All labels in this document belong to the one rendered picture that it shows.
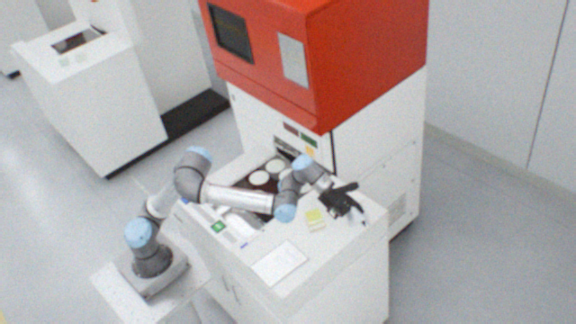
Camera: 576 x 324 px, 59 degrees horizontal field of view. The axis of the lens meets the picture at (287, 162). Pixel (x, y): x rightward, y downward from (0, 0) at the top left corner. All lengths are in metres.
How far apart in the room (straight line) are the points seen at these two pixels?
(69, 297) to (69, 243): 0.48
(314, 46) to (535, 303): 1.99
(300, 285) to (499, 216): 1.88
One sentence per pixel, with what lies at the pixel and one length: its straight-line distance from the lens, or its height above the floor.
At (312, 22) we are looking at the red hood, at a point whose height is 1.77.
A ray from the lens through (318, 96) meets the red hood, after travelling 2.15.
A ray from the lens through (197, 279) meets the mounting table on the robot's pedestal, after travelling 2.38.
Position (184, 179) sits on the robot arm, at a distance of 1.94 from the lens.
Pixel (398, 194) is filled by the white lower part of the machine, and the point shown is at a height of 0.44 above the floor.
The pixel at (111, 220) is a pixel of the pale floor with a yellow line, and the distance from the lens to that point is 4.05.
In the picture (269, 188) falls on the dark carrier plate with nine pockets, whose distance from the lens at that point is 2.55.
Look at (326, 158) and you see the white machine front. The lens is 2.44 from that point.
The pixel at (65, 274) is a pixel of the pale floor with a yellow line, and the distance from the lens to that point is 3.87.
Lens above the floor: 2.68
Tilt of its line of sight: 42 degrees down
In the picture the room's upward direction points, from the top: 10 degrees counter-clockwise
